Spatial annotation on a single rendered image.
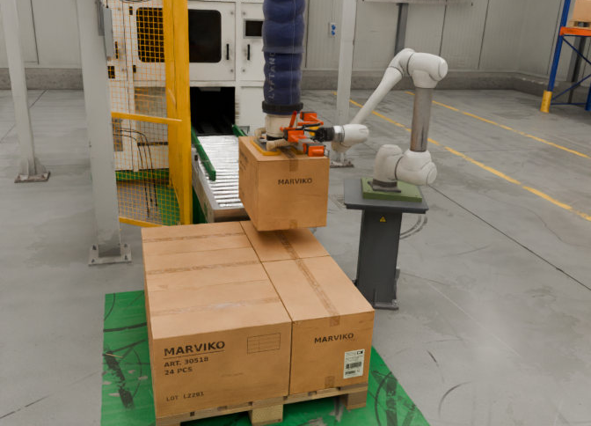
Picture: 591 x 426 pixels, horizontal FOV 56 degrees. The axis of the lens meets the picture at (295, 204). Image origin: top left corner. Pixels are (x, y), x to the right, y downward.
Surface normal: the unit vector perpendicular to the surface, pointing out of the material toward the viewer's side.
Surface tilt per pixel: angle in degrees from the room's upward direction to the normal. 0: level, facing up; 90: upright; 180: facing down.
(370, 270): 90
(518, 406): 0
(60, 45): 90
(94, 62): 90
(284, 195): 89
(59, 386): 0
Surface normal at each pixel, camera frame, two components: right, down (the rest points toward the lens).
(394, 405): 0.04, -0.94
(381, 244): -0.07, 0.34
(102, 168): 0.30, 0.34
